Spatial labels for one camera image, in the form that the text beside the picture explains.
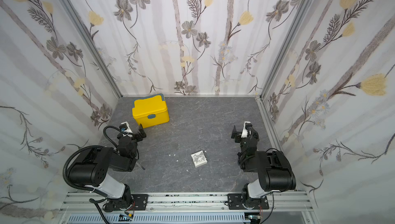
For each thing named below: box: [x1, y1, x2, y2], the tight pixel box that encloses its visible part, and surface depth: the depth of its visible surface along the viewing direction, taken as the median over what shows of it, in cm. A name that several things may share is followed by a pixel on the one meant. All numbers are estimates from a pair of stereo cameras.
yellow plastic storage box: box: [131, 93, 170, 129], surface depth 97 cm
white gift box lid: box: [190, 150, 208, 168], surface depth 87 cm
